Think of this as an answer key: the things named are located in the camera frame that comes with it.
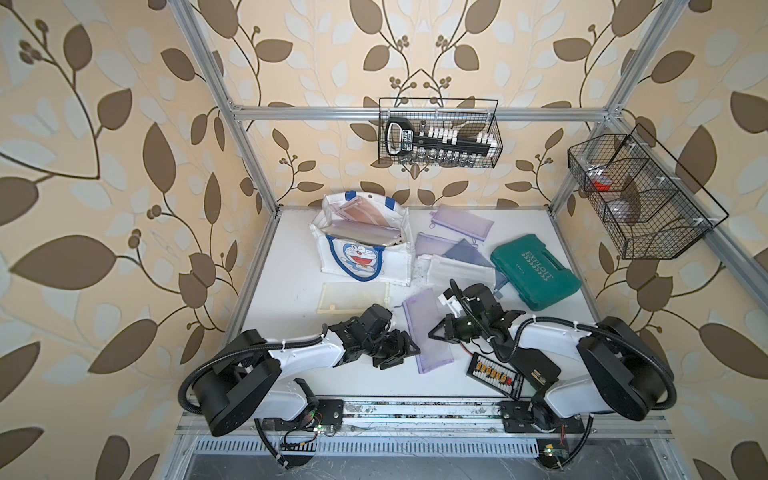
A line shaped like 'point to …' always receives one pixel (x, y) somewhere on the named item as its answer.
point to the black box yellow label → (535, 367)
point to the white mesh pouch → (442, 270)
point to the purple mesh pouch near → (427, 244)
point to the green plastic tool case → (533, 271)
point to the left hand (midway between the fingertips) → (413, 353)
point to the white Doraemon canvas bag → (360, 249)
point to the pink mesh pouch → (359, 209)
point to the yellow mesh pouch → (352, 297)
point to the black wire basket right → (648, 205)
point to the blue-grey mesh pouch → (466, 251)
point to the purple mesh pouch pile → (423, 315)
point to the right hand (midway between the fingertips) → (429, 335)
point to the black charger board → (495, 375)
